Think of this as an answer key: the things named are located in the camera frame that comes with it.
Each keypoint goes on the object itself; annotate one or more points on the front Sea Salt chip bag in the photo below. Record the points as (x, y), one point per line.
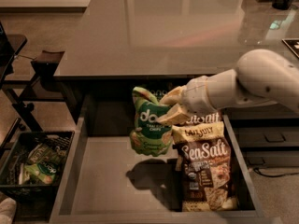
(204, 158)

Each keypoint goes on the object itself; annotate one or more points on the green Dang rice chip bag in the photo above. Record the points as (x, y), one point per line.
(148, 136)

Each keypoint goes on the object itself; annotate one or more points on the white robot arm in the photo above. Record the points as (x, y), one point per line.
(260, 77)

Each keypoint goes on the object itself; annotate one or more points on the black tablet on counter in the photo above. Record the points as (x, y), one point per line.
(293, 45)

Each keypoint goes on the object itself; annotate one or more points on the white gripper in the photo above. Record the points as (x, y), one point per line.
(194, 96)

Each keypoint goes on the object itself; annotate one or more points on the black plastic crate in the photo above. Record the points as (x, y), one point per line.
(17, 183)

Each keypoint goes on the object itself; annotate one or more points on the dark chair with armrest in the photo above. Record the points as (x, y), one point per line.
(41, 87)

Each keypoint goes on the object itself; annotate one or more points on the rear Sea Salt chip bag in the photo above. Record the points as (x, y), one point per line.
(196, 120)

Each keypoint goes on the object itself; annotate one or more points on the sea salt chip bag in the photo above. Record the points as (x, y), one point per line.
(204, 158)
(196, 120)

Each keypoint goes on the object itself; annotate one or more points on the grey open drawer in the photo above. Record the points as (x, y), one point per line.
(105, 182)

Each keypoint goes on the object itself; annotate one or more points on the lower cabinet drawers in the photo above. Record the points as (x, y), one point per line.
(268, 136)

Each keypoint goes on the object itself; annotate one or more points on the green Dang bag in crate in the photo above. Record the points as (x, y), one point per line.
(45, 171)

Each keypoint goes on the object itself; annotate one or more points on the white shoe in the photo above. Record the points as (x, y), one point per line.
(7, 211)

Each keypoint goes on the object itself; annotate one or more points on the green snack bag in crate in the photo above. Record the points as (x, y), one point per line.
(43, 152)

